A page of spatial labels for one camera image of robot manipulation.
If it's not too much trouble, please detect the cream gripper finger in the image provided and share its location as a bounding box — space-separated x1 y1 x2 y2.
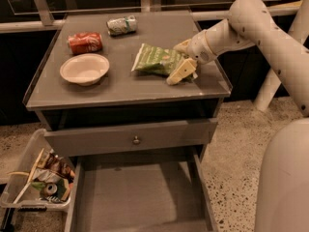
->
167 58 197 85
173 39 190 54

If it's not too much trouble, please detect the green jalapeno chip bag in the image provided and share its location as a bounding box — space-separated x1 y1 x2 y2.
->
131 43 187 76

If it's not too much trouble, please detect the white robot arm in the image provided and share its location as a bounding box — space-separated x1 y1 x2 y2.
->
174 0 309 232

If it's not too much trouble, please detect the grey top drawer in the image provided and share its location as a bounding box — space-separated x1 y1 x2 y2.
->
45 119 217 157

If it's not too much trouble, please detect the grey drawer cabinet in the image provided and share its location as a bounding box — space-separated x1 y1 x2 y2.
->
22 11 234 161

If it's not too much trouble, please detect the round metal drawer knob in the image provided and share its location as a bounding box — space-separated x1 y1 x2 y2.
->
132 136 141 145

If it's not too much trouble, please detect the open grey middle drawer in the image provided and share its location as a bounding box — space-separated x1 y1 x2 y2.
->
64 147 218 232

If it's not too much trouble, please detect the green and white soda can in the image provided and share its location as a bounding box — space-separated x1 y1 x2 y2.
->
106 15 137 37

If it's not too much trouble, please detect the red soda can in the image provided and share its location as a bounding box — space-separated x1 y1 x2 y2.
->
67 32 102 55

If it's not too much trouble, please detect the white paper bowl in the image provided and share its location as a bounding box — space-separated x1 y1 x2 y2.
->
60 53 110 86

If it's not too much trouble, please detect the white diagonal support pole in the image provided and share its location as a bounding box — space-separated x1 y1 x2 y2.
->
254 0 309 117

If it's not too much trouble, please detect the brown snack wrapper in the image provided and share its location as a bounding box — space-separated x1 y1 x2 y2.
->
38 152 75 181

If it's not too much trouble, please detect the clear plastic bin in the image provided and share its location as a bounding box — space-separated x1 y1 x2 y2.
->
1 129 74 210

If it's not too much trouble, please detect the metal guard rail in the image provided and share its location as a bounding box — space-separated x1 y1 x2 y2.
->
0 0 302 34

